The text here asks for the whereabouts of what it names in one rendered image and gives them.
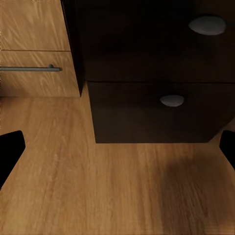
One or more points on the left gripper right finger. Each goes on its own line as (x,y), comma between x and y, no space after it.
(227,146)

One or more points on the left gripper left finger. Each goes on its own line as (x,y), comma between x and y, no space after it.
(12,146)

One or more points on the cabinet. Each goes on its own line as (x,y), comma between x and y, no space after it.
(159,71)
(41,52)

